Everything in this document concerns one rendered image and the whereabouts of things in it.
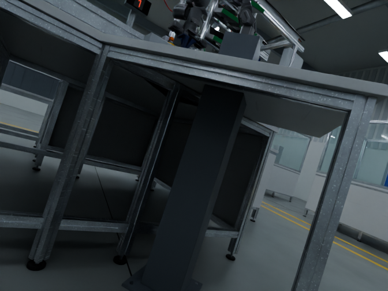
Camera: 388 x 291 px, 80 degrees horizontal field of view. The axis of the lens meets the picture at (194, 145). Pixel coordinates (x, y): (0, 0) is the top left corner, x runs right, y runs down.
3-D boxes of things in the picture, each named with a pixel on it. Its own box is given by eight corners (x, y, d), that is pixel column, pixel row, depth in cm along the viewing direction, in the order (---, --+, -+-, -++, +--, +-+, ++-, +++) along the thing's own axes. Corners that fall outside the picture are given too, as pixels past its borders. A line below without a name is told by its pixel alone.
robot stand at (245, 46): (243, 85, 89) (260, 36, 89) (209, 78, 93) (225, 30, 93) (246, 96, 102) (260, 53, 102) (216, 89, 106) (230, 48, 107)
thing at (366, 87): (389, 96, 55) (392, 85, 55) (93, 39, 82) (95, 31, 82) (319, 138, 122) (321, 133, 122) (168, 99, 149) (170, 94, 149)
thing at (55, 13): (278, 133, 145) (279, 128, 145) (-60, -42, 58) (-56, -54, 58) (170, 118, 260) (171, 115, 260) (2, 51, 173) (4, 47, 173)
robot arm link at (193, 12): (209, 11, 107) (190, 9, 110) (206, 3, 101) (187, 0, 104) (204, 26, 107) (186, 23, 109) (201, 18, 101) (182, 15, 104)
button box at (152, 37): (189, 70, 104) (193, 56, 104) (146, 46, 92) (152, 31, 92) (181, 71, 110) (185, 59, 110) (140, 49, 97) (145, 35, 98)
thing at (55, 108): (219, 201, 321) (238, 142, 323) (31, 170, 193) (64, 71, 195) (203, 193, 352) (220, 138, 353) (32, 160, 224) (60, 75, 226)
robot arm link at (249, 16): (254, 36, 101) (258, 22, 101) (254, 23, 92) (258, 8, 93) (239, 34, 103) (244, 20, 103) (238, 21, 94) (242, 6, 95)
